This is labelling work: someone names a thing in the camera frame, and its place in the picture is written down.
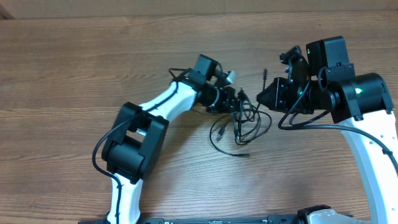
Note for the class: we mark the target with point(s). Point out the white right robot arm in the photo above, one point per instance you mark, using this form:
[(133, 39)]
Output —
[(323, 79)]

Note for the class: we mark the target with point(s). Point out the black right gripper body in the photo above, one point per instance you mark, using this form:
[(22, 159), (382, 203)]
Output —
[(286, 96)]

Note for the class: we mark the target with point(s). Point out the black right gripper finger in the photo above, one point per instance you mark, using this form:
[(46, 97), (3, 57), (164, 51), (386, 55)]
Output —
[(266, 99), (269, 86)]

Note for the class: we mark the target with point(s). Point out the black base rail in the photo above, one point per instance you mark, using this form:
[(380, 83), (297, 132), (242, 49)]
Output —
[(270, 219)]

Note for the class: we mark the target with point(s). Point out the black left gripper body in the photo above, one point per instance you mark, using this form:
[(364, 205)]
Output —
[(222, 101)]

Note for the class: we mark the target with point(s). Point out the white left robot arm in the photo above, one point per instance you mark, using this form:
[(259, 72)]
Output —
[(129, 151)]

